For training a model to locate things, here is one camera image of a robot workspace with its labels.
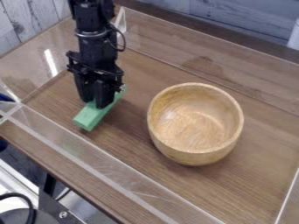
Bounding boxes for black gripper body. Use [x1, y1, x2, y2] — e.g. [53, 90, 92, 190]
[66, 51, 124, 95]

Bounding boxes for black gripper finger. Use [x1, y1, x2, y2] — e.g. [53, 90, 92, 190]
[94, 80, 114, 109]
[73, 73, 93, 103]

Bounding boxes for green rectangular block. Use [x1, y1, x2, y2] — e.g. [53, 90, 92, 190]
[72, 88, 126, 131]

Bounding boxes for brown wooden bowl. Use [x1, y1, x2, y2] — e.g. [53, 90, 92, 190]
[146, 82, 244, 166]

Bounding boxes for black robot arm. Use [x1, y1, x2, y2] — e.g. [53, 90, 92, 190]
[65, 0, 124, 109]

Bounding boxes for black table leg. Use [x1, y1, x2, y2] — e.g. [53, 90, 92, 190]
[42, 174, 57, 197]

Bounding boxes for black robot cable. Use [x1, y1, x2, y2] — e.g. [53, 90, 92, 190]
[105, 23, 126, 53]

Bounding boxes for clear acrylic tray wall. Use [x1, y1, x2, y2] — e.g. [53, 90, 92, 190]
[0, 8, 299, 224]

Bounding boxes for black cable loop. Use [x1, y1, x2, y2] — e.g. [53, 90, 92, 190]
[0, 192, 38, 224]

